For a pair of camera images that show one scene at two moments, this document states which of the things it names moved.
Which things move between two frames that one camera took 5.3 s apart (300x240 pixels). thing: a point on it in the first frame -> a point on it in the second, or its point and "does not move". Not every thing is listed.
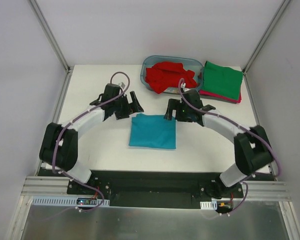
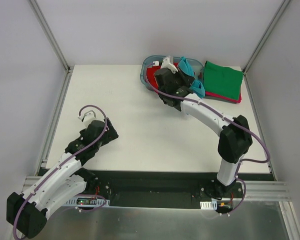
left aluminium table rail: x=59 y=108 does not move
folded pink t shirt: x=220 y=97 does not move
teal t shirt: x=153 y=131 -> x=197 y=88
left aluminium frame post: x=44 y=24 does not move
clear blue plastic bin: x=196 y=65 does not move
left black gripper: x=126 y=107 -> x=111 y=133
